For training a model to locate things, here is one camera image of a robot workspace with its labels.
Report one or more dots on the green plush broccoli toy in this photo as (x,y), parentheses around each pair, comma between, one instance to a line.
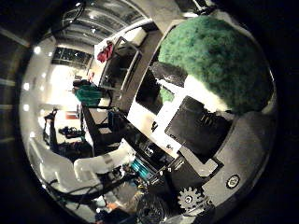
(218,59)

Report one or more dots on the black rectangular container box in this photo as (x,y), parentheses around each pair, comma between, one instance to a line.
(151,90)

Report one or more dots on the blue equipment box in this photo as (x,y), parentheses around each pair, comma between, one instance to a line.
(142,168)

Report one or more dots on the teal green bag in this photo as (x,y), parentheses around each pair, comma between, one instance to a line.
(88,94)

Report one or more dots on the red cloth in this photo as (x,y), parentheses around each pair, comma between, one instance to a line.
(105,53)

